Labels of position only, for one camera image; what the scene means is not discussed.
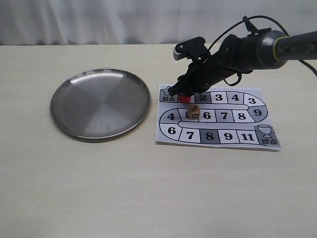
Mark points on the white curtain backdrop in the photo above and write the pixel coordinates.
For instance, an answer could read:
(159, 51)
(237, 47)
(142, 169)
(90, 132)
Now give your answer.
(72, 22)

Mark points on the round stainless steel plate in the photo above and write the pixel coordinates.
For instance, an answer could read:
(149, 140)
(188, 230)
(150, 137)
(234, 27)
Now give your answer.
(100, 104)

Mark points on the wooden die with black pips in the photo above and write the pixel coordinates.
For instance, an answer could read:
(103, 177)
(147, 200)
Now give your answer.
(193, 111)

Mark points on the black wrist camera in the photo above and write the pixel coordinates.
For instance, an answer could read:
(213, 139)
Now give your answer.
(193, 49)

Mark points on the paper number game board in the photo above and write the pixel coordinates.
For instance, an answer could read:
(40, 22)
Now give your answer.
(229, 117)

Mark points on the red cylinder game piece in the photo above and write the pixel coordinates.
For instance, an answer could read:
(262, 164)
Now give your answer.
(184, 99)

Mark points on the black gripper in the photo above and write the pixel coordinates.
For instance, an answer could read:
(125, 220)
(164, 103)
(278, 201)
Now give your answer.
(234, 56)

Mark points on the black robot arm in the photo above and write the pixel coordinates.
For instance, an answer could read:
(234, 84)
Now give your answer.
(268, 50)

